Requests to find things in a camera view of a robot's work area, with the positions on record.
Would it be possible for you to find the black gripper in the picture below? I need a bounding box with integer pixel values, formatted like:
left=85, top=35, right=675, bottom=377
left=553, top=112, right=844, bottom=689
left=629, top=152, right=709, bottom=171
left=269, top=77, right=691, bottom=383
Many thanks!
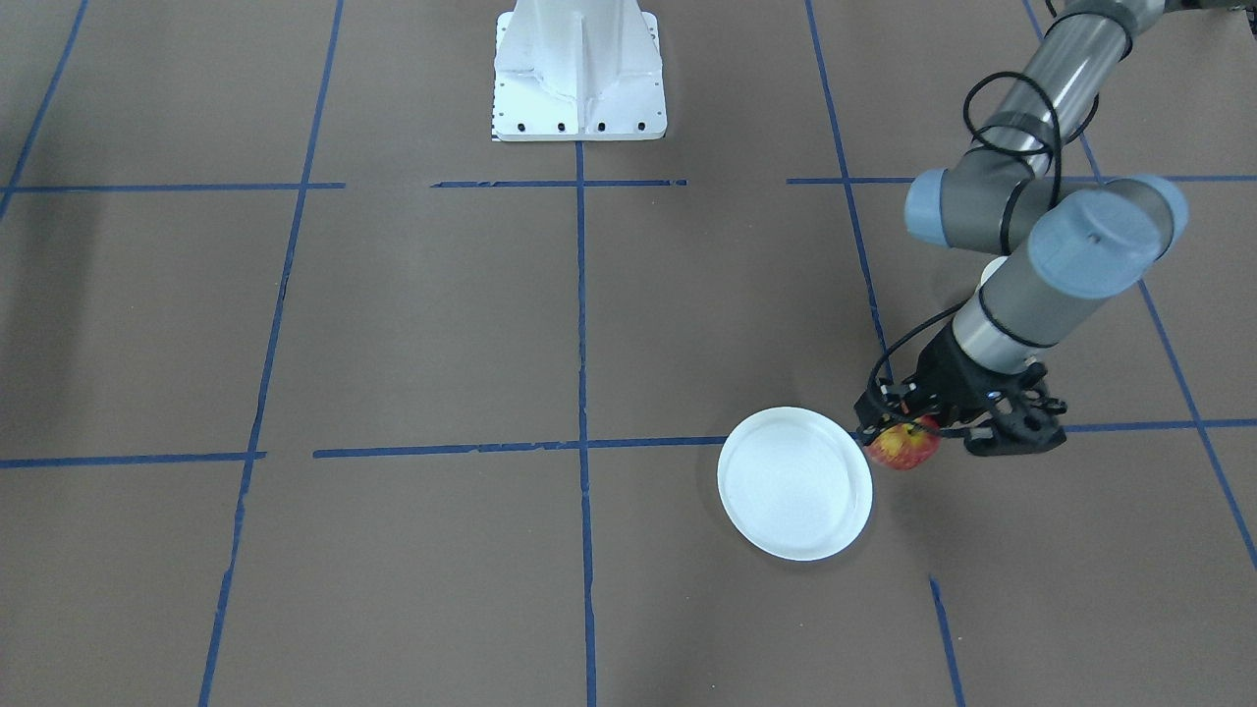
left=854, top=320, right=1068, bottom=458

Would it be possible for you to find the red yellow apple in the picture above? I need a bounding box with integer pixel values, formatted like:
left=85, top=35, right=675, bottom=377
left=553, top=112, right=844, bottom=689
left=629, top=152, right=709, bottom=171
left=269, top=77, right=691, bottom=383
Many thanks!
left=865, top=416, right=940, bottom=470

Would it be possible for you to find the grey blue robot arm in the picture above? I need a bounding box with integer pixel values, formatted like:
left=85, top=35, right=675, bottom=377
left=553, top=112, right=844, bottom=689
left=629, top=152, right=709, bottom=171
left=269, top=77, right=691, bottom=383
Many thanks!
left=854, top=1, right=1189, bottom=457

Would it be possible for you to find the white round plate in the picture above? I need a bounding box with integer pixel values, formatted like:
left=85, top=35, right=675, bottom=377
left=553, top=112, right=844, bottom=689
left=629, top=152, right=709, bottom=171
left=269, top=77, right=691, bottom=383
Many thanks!
left=716, top=408, right=874, bottom=564

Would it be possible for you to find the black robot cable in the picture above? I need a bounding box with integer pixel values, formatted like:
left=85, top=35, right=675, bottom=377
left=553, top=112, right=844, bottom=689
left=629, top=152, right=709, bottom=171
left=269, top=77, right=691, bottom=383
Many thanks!
left=870, top=70, right=1101, bottom=394

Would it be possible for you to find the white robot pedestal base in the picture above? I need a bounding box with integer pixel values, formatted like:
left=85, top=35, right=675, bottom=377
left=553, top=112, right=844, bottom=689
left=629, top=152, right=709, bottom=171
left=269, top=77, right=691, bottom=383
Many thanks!
left=491, top=1, right=669, bottom=142

